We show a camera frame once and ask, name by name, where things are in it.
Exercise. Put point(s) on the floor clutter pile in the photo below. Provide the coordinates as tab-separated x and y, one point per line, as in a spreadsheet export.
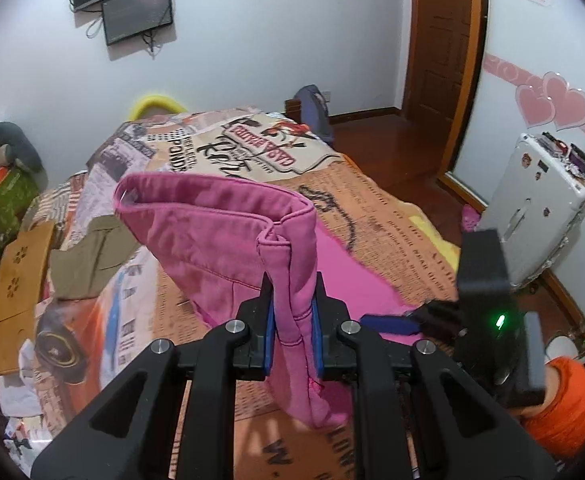
22	435

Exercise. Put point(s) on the pink pants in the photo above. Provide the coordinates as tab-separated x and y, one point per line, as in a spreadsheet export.
212	225

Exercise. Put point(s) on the brown wooden door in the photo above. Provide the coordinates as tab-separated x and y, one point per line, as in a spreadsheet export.
442	35

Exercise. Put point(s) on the dark red small jar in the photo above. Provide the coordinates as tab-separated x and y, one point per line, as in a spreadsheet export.
554	142

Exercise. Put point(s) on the olive green pants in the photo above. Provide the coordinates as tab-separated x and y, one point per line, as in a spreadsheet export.
92	255

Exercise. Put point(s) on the newspaper print blanket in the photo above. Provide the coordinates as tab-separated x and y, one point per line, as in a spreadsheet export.
382	220

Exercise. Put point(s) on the wooden folding lap table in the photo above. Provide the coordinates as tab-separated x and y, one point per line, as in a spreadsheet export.
17	300

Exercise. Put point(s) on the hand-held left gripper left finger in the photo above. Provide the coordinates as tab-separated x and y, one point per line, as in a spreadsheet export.
270	335

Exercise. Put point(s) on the pink double heart decal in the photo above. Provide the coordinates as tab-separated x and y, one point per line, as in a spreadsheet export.
554	102

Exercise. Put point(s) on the yellow bedsheet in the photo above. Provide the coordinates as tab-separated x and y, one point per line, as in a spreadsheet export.
440	247

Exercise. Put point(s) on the blue grey backpack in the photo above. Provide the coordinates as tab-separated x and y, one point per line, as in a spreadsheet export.
315	112

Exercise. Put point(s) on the green patterned bag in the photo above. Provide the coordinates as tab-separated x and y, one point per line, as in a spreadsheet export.
7	205

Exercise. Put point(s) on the pink slipper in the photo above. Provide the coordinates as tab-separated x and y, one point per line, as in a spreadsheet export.
471	219

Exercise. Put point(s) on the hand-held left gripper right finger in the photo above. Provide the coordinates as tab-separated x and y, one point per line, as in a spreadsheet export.
316	340

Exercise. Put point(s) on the white sliding wardrobe door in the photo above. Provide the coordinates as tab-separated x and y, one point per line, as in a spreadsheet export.
522	35

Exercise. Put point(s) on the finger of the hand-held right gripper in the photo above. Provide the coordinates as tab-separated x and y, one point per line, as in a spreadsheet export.
387	324

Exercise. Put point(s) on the wall socket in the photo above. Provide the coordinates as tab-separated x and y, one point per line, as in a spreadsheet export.
326	95

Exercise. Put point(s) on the small black wall monitor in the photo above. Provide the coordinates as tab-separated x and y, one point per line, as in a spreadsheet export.
137	12

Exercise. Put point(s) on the purple small jar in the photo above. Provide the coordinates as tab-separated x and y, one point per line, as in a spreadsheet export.
578	157

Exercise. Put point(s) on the person's right forearm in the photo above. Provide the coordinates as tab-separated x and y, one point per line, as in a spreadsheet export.
567	405

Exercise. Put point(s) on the white hard suitcase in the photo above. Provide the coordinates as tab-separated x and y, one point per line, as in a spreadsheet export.
537	200

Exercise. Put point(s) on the yellow foam tube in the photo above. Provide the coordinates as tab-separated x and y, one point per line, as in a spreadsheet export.
147	101

